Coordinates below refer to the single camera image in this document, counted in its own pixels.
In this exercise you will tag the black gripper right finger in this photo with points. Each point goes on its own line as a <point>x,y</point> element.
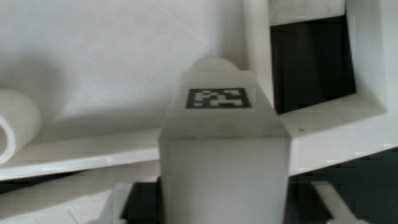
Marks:
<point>324,200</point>

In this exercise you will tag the white table leg right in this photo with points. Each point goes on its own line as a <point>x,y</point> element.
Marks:
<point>300,10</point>

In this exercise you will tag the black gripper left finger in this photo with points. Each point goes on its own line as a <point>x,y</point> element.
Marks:
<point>134,206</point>

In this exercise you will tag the white square tabletop part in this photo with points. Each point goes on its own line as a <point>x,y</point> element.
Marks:
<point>93,57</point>

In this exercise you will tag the white U-shaped obstacle fence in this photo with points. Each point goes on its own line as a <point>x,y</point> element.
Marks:
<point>330,81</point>

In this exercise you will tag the white table leg grasped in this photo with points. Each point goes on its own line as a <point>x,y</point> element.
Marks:
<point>225,150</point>

